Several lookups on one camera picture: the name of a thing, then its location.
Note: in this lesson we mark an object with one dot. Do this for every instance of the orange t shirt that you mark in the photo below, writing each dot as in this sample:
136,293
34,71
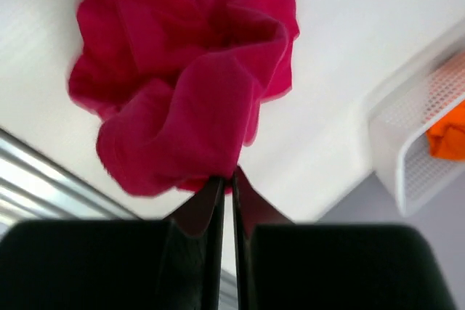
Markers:
446,137

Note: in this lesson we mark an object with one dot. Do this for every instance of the white perforated plastic basket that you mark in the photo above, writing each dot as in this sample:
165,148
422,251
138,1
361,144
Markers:
404,108

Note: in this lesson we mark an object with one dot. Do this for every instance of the aluminium front rail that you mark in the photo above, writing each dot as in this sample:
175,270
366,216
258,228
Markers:
42,190

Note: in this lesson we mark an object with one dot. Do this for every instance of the magenta t shirt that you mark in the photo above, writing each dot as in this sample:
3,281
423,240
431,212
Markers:
178,84

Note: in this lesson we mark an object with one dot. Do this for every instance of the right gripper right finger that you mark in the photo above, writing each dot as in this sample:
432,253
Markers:
284,265

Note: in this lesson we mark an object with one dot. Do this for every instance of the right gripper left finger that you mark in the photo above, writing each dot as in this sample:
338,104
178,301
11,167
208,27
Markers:
170,263

